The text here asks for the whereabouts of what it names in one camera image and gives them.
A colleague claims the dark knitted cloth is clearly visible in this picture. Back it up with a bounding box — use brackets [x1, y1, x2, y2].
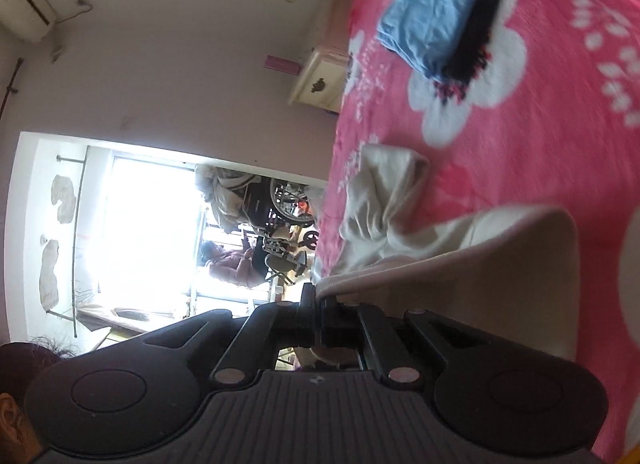
[434, 0, 522, 95]

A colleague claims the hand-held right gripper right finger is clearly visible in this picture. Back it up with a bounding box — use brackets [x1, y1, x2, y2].
[319, 295, 497, 390]

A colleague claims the pale hanging cloth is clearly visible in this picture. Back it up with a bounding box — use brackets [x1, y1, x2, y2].
[51, 173, 77, 225]
[38, 238, 62, 309]

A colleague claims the magenta box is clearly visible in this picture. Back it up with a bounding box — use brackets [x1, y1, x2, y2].
[265, 55, 302, 76]

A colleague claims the beige clothes heap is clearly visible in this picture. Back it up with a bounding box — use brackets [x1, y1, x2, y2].
[194, 163, 263, 234]

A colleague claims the person's head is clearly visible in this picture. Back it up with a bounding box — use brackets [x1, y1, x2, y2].
[0, 336, 81, 464]

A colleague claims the cream nightstand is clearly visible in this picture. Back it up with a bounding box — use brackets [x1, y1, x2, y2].
[289, 41, 360, 114]

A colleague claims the beige hooded zip jacket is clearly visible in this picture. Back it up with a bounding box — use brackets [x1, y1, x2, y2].
[312, 144, 582, 367]

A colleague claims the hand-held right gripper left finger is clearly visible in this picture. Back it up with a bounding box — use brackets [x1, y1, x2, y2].
[142, 282, 321, 389]

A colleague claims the pink floral blanket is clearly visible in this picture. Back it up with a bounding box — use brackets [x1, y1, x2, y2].
[309, 0, 640, 464]

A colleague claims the black wheelchair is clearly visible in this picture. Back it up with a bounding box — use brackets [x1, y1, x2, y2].
[239, 175, 323, 257]

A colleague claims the blue cloth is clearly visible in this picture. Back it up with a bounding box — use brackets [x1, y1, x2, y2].
[376, 0, 496, 84]

